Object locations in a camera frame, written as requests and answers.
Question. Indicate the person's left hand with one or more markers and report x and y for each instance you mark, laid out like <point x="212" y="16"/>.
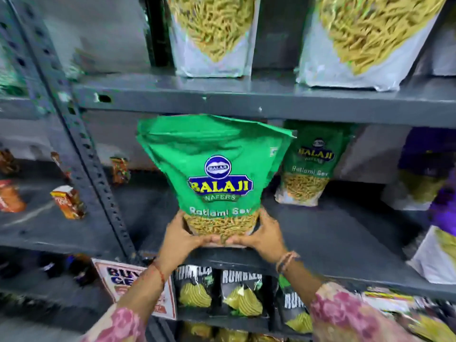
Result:
<point x="176" y="242"/>

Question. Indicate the person's right hand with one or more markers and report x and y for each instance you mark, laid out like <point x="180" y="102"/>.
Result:
<point x="269" y="240"/>

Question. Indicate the person's right thumb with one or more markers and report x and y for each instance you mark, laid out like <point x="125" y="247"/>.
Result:
<point x="240" y="240"/>

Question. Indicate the person's left thumb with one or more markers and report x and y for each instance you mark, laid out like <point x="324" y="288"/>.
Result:
<point x="206" y="240"/>

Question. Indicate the large green snack packet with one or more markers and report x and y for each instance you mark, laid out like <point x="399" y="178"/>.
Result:
<point x="213" y="149"/>

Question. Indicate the person's right forearm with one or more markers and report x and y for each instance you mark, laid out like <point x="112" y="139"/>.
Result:
<point x="320" y="299"/>

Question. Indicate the person's left forearm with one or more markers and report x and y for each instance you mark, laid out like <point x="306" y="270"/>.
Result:
<point x="142" y="295"/>

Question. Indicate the black chips packet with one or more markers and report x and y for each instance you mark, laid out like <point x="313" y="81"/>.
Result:
<point x="244" y="293"/>
<point x="294" y="313"/>
<point x="194" y="286"/>

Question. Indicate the red wrist thread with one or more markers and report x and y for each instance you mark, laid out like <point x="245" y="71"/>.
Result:
<point x="160" y="272"/>

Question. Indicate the row of yellow snack packets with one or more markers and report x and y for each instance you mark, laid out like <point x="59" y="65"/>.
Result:
<point x="221" y="334"/>

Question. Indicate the white red offer sign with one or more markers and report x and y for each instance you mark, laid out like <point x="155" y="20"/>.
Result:
<point x="114" y="279"/>

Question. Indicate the small green snack packet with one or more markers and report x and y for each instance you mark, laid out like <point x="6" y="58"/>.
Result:
<point x="313" y="163"/>

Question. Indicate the orange snack packet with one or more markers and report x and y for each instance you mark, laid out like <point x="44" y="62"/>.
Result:
<point x="67" y="201"/>
<point x="120" y="170"/>
<point x="10" y="197"/>

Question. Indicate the grey metal shelf rack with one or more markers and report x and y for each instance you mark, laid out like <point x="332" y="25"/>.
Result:
<point x="270" y="97"/>

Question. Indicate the colourful yellow snack packet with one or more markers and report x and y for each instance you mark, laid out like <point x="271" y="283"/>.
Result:
<point x="420" y="316"/>

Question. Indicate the purple white snack packet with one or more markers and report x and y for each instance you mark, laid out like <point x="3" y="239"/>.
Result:
<point x="440" y="252"/>
<point x="424" y="163"/>

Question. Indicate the white yellow sev packet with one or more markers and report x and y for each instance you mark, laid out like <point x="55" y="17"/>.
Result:
<point x="213" y="28"/>
<point x="367" y="35"/>

